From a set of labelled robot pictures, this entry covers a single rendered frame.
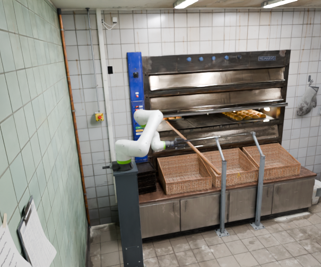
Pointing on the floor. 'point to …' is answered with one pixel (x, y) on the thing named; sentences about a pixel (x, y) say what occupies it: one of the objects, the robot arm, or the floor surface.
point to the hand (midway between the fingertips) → (187, 142)
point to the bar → (225, 184)
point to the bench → (242, 210)
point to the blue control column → (135, 62)
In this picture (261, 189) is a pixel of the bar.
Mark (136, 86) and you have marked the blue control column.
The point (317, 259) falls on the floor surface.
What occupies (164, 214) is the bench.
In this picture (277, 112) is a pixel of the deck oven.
